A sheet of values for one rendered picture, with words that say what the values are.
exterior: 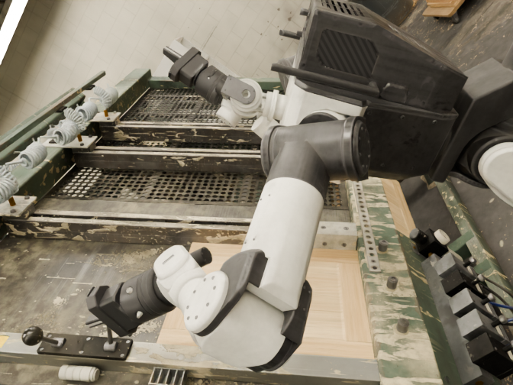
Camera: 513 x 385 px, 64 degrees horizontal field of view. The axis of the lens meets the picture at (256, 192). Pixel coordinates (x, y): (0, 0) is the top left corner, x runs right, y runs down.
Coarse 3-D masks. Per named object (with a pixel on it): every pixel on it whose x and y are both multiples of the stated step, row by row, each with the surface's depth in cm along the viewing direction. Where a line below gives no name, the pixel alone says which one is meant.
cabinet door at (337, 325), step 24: (216, 264) 115; (312, 264) 114; (336, 264) 114; (312, 288) 106; (336, 288) 106; (360, 288) 106; (168, 312) 100; (312, 312) 100; (336, 312) 99; (360, 312) 99; (168, 336) 94; (312, 336) 94; (336, 336) 94; (360, 336) 93
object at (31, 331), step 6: (24, 330) 80; (30, 330) 79; (36, 330) 80; (42, 330) 81; (24, 336) 79; (30, 336) 79; (36, 336) 79; (42, 336) 80; (24, 342) 79; (30, 342) 79; (36, 342) 79; (48, 342) 86; (54, 342) 87; (60, 342) 89
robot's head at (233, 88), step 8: (232, 80) 77; (240, 80) 77; (248, 80) 78; (224, 88) 77; (232, 88) 77; (240, 88) 77; (248, 88) 77; (256, 88) 78; (224, 96) 81; (232, 96) 77; (240, 96) 77; (248, 96) 78; (256, 96) 78; (240, 104) 78; (248, 104) 78; (256, 104) 79
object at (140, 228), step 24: (24, 216) 124; (48, 216) 127; (72, 216) 127; (96, 216) 126; (120, 216) 125; (144, 216) 125; (168, 216) 125; (192, 216) 125; (96, 240) 126; (120, 240) 125; (144, 240) 124; (168, 240) 123; (192, 240) 122; (216, 240) 121; (240, 240) 120; (336, 240) 117
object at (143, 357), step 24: (0, 360) 91; (24, 360) 90; (48, 360) 89; (72, 360) 88; (96, 360) 87; (144, 360) 87; (168, 360) 87; (192, 360) 86; (216, 360) 86; (312, 360) 86; (336, 360) 86; (360, 360) 86; (288, 384) 85; (312, 384) 84; (336, 384) 84; (360, 384) 83
